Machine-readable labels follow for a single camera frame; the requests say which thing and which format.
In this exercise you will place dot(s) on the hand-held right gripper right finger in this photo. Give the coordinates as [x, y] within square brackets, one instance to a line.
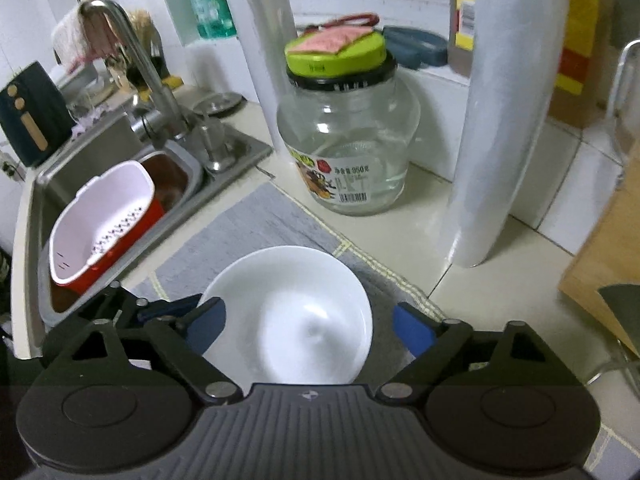
[415, 332]

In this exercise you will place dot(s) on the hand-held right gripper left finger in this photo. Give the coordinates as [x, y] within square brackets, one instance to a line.
[202, 327]

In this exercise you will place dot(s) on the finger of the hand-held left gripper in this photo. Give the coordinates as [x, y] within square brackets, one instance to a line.
[167, 310]
[120, 305]

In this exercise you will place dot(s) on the white floral bowl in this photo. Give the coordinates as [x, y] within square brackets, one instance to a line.
[300, 310]

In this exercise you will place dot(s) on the red and white colander basket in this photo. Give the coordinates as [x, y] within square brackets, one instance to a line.
[100, 220]

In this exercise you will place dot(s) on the blue grey checked table mat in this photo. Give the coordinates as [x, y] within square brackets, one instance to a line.
[280, 220]

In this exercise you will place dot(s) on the steel sink soap pump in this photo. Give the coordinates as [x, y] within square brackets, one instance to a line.
[212, 146]

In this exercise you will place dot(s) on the round metal sink lid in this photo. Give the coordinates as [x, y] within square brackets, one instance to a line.
[217, 104]

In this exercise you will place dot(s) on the dark green air fryer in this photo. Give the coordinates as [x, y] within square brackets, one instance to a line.
[35, 110]

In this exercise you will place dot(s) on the glass jar with green lid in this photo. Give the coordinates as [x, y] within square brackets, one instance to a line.
[345, 130]

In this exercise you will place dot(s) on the tall cling film roll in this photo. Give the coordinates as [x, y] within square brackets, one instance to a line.
[500, 135]

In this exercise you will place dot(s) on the bamboo cutting board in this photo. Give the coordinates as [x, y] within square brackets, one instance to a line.
[610, 240]

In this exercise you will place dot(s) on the yellow sponge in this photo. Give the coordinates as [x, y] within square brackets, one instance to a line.
[172, 81]

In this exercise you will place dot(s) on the steel faucet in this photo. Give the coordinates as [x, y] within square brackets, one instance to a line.
[145, 70]

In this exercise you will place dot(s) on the chopstick holder with chopsticks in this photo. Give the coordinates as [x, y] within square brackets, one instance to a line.
[145, 67]

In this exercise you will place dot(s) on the pink white dishcloth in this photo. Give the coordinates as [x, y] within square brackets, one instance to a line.
[75, 40]

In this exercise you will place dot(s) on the blue grey case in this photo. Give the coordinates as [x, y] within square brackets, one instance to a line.
[415, 47]

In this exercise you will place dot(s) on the pink sachet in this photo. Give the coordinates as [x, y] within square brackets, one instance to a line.
[330, 40]

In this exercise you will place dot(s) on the green dish soap bottle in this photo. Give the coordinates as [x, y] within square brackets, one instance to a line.
[207, 0]

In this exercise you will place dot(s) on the cooking oil bottle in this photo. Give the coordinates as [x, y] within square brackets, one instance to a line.
[580, 35]

